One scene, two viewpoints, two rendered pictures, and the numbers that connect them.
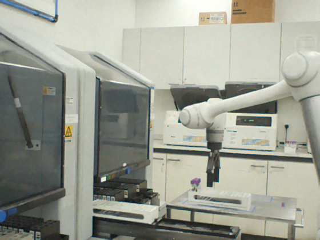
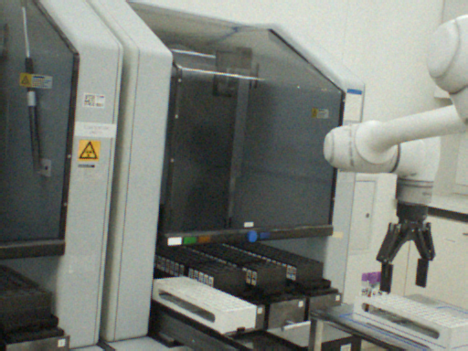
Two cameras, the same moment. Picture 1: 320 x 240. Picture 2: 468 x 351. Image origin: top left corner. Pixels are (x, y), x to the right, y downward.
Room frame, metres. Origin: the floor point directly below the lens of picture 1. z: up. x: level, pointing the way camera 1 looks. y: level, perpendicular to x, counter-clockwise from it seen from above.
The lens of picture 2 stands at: (0.23, -0.77, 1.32)
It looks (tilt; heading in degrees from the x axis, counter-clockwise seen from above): 3 degrees down; 28
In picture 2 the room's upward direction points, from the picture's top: 6 degrees clockwise
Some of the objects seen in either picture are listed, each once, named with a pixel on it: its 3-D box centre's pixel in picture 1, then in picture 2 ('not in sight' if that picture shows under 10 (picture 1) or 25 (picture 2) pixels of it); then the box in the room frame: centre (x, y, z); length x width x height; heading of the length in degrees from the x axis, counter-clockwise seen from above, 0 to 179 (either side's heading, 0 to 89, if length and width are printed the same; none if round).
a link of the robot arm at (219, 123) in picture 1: (214, 114); (413, 147); (1.88, -0.25, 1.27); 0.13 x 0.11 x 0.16; 136
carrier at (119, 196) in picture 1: (118, 199); (227, 282); (1.81, 0.20, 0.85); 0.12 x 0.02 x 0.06; 162
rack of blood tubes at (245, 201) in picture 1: (219, 198); (410, 319); (1.87, -0.29, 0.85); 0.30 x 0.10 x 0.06; 69
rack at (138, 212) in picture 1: (122, 212); (201, 304); (1.64, 0.16, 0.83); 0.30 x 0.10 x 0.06; 71
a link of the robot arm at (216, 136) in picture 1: (214, 135); (413, 191); (1.89, -0.26, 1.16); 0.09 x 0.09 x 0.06
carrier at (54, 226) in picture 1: (48, 233); (24, 307); (1.29, 0.38, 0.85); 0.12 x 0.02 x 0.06; 162
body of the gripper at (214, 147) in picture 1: (214, 150); (410, 221); (1.89, -0.26, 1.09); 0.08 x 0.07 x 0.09; 159
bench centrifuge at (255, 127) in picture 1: (250, 115); not in sight; (4.02, -0.92, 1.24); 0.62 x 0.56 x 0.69; 162
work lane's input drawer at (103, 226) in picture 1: (161, 230); (246, 350); (1.58, -0.01, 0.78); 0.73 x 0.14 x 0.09; 71
